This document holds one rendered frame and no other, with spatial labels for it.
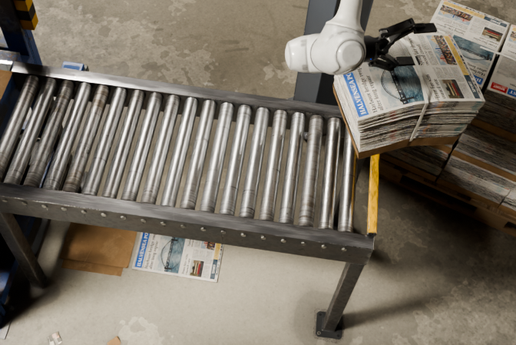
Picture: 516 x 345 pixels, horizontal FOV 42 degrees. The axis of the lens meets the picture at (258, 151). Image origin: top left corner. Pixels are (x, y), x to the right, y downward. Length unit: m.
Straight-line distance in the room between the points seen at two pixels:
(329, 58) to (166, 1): 2.31
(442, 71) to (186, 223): 0.93
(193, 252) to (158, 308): 0.29
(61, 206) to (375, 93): 1.05
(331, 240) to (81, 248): 1.29
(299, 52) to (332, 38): 0.16
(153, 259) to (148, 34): 1.32
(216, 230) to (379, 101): 0.66
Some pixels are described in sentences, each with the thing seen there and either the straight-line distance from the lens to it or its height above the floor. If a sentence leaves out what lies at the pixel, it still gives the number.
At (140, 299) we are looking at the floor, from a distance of 2.95.
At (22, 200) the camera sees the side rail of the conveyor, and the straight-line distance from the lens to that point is 2.31.
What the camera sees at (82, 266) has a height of 0.00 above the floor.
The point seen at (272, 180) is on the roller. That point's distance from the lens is 2.26.
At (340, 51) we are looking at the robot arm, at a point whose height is 1.50.
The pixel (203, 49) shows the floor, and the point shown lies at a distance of 3.67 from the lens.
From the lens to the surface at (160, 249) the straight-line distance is 3.02.
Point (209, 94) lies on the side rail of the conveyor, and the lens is 2.46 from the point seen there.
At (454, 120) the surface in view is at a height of 1.08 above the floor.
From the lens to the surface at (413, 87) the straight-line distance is 2.07.
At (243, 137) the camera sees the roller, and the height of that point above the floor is 0.80.
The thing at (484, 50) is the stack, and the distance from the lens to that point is 2.76.
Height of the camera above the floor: 2.74
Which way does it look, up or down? 57 degrees down
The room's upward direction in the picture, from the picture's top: 6 degrees clockwise
